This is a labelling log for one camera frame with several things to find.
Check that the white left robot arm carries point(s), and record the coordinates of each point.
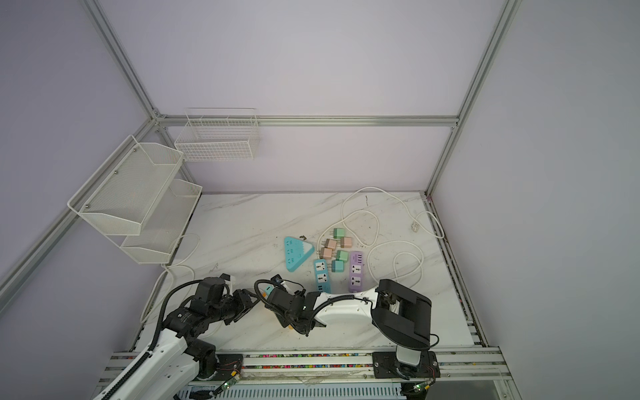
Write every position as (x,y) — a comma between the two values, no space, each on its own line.
(176,354)

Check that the blue rectangular power strip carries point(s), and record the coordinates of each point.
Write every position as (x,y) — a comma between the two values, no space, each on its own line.
(321,276)

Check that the teal triangular power strip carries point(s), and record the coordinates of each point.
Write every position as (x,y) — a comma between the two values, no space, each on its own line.
(296,252)

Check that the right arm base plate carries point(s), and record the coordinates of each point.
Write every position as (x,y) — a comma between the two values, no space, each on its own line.
(406,364)

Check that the aluminium front rail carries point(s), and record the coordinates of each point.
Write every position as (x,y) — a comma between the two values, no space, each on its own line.
(342,366)

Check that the small white mesh shelf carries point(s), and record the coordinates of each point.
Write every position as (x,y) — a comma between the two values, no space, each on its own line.
(160,236)

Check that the white wire basket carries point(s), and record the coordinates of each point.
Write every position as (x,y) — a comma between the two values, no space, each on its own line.
(219,134)

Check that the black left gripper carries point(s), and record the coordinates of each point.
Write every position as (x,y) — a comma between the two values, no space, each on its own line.
(243,304)

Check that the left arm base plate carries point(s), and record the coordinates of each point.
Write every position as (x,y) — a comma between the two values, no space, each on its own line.
(220,367)

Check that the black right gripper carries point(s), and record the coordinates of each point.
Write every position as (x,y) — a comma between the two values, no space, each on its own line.
(281,320)

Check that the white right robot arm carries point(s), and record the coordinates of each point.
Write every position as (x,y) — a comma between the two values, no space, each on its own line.
(401,315)

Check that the purple power strip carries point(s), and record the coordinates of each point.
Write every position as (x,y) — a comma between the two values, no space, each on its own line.
(356,271)

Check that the large white mesh shelf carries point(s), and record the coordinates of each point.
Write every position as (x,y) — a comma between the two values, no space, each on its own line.
(120,198)

